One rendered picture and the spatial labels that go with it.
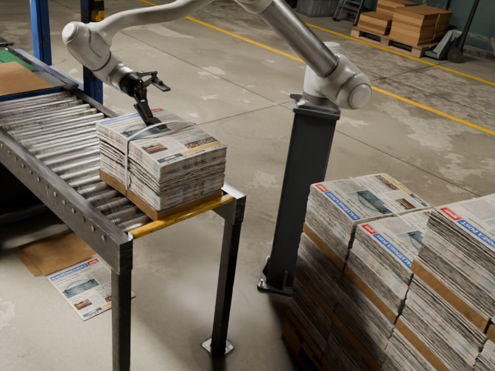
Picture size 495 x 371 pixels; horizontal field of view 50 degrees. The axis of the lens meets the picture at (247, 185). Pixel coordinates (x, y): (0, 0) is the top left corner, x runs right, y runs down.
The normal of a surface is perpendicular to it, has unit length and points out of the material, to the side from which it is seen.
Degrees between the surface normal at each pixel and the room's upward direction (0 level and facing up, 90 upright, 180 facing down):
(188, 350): 0
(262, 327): 0
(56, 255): 0
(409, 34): 89
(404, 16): 91
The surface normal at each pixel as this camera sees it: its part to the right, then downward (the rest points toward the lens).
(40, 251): 0.11, -0.86
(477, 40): -0.72, 0.27
